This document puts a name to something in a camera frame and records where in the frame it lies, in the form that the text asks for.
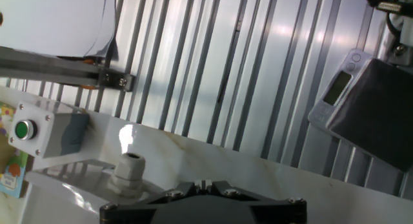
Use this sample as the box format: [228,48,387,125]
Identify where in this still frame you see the silver digital scale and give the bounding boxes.
[307,48,413,173]

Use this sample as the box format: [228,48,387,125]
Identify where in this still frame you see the white paper sheet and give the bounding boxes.
[0,0,119,61]

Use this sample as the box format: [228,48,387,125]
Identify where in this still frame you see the white drawer with knob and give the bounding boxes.
[19,152,165,224]

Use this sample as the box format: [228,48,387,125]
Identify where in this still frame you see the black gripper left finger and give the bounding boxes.
[99,179,204,224]

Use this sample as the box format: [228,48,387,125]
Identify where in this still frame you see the white plastic plate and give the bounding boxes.
[8,101,90,159]

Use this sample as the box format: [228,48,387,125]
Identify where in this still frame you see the colourful picture book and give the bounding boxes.
[0,101,30,199]

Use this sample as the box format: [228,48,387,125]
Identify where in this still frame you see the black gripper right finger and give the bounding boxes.
[203,179,307,224]

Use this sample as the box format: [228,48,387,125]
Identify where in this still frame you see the marble pattern board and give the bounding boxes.
[0,85,413,224]

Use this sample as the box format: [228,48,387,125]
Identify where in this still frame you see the aluminium frame beam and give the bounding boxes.
[0,45,136,92]

